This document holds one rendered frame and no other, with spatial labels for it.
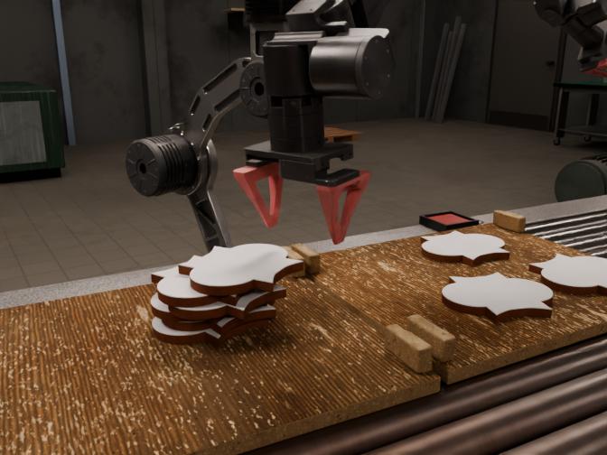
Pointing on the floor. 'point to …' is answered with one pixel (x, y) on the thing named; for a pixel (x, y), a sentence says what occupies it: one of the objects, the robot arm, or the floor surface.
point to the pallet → (340, 134)
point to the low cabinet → (29, 133)
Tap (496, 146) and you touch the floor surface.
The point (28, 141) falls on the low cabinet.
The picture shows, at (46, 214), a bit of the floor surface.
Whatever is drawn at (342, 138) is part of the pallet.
